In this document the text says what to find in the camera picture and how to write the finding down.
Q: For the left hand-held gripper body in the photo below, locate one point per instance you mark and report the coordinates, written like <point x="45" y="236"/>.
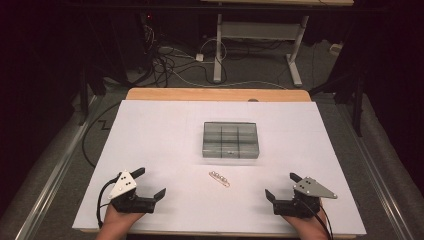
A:
<point x="133" y="204"/>

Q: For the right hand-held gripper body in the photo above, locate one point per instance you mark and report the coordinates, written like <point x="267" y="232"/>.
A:
<point x="296" y="206"/>

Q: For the grey transparent compartment box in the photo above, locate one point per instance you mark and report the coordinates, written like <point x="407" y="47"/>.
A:
<point x="230" y="141"/>

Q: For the person's left hand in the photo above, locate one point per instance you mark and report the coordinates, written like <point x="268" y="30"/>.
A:
<point x="118" y="221"/>

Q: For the person's right hand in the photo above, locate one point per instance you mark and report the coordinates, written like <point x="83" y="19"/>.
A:
<point x="311" y="226"/>

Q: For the white table cover sheet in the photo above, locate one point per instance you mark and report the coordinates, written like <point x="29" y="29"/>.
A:
<point x="160" y="140"/>

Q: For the black metal stand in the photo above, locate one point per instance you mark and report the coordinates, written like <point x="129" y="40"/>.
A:
<point x="84" y="103"/>
<point x="358" y="106"/>

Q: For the white power adapter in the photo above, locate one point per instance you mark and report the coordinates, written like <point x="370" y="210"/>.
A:
<point x="199" y="57"/>

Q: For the small white floor box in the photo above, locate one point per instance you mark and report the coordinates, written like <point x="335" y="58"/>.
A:
<point x="336" y="49"/>

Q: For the metal floor rail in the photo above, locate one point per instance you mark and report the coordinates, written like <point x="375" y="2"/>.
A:
<point x="376" y="173"/>
<point x="56" y="173"/>

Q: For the white metal desk frame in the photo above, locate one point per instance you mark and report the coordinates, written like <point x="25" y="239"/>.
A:
<point x="258" y="30"/>

